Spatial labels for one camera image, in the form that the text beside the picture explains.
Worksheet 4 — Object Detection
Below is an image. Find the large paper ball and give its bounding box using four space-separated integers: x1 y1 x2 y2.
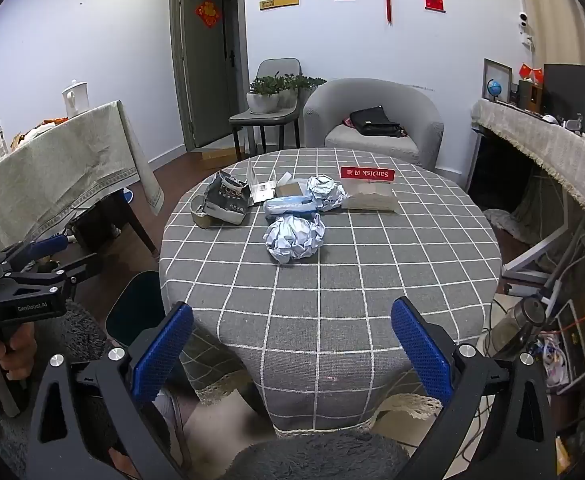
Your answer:
263 212 325 264

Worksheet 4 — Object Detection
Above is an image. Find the red label plastic package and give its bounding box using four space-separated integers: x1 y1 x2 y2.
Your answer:
339 165 399 213

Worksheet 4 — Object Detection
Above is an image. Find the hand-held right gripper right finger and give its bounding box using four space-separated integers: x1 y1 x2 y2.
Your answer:
389 297 559 480

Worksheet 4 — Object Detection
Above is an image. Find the dark storage box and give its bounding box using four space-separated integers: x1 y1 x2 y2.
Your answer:
75 200 123 251

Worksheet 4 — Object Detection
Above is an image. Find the flat cardboard box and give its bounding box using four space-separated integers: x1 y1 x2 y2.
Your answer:
197 147 238 170

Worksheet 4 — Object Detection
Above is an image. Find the grey door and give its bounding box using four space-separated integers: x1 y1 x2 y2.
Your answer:
170 0 247 153

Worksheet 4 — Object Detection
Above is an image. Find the white pitcher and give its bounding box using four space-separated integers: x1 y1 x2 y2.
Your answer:
61 79 92 115

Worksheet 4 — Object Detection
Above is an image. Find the glass kettle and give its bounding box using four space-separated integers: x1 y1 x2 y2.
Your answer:
487 296 548 358

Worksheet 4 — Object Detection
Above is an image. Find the grey fluffy cloth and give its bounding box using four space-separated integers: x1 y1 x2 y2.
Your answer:
0 300 110 461
222 432 413 480

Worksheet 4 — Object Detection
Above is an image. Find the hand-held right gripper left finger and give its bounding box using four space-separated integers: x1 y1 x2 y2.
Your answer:
25 302 196 480

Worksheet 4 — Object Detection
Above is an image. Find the picture frame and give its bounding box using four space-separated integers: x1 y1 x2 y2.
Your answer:
482 58 513 103

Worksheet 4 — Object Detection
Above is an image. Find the white desk frame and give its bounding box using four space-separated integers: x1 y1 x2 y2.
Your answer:
502 220 585 286

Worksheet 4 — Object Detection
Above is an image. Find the potted green plant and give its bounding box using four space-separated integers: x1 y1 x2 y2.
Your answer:
246 76 280 115
277 74 327 108

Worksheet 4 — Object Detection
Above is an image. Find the brown tape roll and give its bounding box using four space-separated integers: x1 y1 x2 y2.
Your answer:
190 194 228 230

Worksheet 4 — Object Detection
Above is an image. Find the blue plastic packet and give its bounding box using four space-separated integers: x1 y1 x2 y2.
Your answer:
263 195 318 218

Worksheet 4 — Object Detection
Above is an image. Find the person's left hand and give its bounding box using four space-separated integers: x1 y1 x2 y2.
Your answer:
0 321 38 403

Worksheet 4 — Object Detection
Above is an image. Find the beige fringed desk cloth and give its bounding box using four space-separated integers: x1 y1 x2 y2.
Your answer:
472 99 585 241

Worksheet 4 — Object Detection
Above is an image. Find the small cardboard piece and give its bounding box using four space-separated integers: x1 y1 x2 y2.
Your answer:
275 180 305 201

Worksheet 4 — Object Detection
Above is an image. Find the cardboard box of clutter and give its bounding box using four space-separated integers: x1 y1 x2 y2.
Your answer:
542 300 585 376

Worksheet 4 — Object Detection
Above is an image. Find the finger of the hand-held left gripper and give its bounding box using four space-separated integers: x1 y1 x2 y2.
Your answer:
0 252 100 303
0 232 76 273

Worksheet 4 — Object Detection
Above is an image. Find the colourful packets pile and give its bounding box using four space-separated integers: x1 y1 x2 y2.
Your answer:
12 117 68 148

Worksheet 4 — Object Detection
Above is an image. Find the brown speaker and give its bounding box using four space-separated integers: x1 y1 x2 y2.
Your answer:
517 80 543 113

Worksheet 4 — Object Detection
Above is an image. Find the grey armchair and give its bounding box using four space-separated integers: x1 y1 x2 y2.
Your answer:
303 78 444 171

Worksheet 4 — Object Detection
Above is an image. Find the grey dining chair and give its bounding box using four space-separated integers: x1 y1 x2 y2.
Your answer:
229 58 303 161

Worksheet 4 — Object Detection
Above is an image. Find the dark plastic bag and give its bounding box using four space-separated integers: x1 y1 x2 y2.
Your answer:
203 171 252 225

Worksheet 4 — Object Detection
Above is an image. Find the black handbag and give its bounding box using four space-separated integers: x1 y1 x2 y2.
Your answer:
349 106 408 138

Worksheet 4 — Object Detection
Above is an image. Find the black monitor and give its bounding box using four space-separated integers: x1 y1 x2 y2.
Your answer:
542 63 585 121

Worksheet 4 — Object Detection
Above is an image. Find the red door decoration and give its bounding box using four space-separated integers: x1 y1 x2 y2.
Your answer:
195 0 222 29

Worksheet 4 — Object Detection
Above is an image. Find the side table, beige cloth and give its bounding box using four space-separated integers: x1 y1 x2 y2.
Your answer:
0 100 164 256

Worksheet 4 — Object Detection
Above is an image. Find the clear plastic package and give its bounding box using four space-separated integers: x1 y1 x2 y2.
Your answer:
245 161 279 206

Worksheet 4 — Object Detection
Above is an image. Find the small paper ball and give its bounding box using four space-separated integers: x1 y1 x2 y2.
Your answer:
305 175 347 212

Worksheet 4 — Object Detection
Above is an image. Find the grey checked tablecloth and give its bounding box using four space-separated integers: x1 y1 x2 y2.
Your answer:
160 147 503 436

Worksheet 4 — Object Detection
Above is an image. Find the teal plastic waste bin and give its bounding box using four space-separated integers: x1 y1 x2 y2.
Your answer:
105 270 166 348

